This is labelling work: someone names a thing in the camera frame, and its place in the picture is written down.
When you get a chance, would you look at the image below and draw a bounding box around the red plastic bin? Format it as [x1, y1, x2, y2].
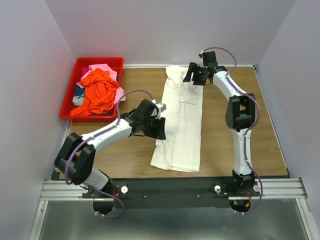
[59, 56, 124, 123]

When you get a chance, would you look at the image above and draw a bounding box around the blue and white garment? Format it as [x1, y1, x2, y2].
[72, 85, 85, 107]

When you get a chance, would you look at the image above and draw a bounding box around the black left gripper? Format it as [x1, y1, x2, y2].
[142, 115, 167, 141]

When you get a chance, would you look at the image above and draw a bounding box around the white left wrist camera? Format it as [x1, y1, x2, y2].
[151, 99, 167, 119]

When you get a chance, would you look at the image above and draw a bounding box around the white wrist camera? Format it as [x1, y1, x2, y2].
[198, 51, 204, 63]
[151, 99, 167, 119]

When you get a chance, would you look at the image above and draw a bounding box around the pink t shirt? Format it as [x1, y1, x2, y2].
[76, 63, 126, 104]

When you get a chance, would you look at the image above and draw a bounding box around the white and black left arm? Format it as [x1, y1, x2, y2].
[54, 99, 166, 198]

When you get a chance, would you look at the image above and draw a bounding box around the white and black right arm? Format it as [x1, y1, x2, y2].
[183, 47, 261, 196]

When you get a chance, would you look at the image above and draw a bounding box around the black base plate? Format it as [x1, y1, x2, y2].
[82, 176, 260, 214]

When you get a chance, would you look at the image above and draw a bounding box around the orange t shirt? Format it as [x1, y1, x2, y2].
[70, 68, 119, 117]

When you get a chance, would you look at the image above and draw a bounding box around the aluminium frame rail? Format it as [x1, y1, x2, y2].
[29, 119, 83, 240]

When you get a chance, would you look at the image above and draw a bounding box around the white t shirt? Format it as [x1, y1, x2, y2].
[150, 65, 203, 173]

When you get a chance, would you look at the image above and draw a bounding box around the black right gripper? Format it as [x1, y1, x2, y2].
[181, 62, 206, 87]

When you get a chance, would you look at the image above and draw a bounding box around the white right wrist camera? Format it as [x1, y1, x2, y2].
[198, 51, 204, 63]

